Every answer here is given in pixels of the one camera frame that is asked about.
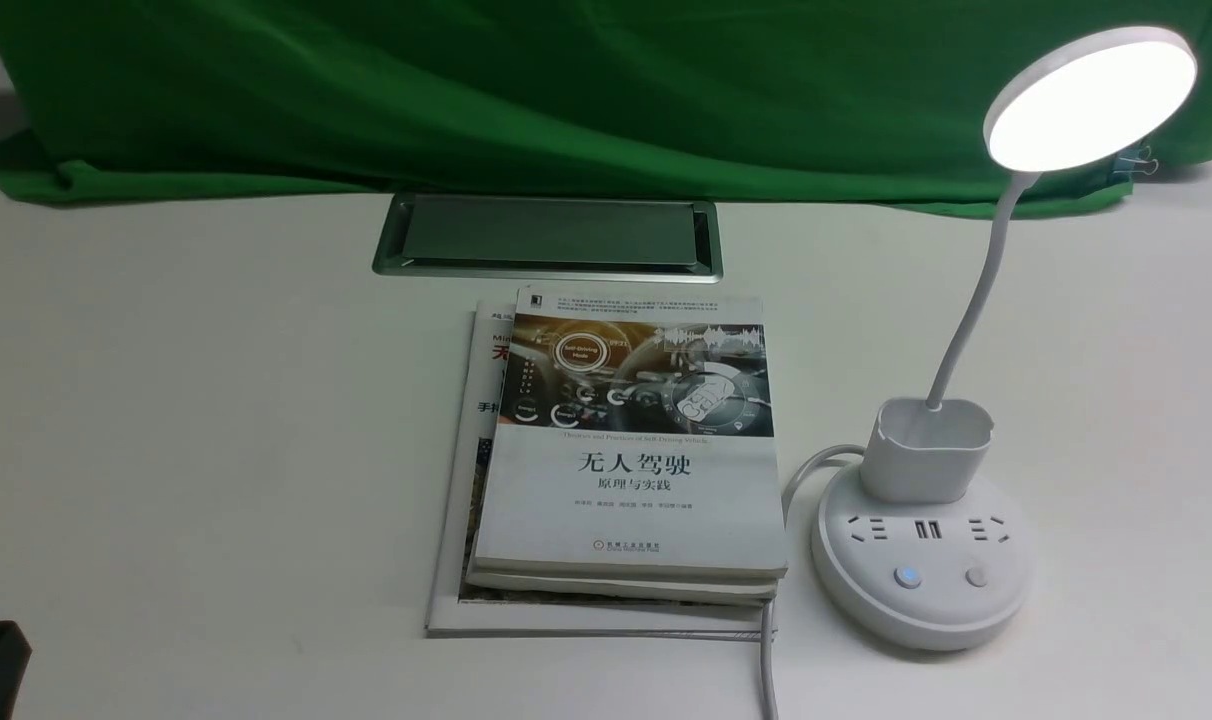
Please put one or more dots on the white desk lamp with sockets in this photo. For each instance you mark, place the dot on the white desk lamp with sockets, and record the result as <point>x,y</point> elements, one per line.
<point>910,541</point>

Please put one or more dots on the large thin bottom book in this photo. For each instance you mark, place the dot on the large thin bottom book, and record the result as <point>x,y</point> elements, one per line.
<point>457,609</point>

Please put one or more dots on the self-driving book, top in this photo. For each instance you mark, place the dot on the self-driving book, top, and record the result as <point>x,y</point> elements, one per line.
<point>634,439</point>

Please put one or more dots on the middle book in stack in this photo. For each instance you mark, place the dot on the middle book in stack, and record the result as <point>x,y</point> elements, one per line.
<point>718,593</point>

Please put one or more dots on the green backdrop cloth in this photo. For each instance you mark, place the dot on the green backdrop cloth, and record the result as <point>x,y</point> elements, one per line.
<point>807,101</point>

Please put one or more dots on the blue binder clip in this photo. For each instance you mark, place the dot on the blue binder clip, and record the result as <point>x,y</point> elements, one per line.
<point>1135,161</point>

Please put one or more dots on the silver desk cable hatch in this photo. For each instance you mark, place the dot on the silver desk cable hatch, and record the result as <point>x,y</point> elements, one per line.
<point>550,239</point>

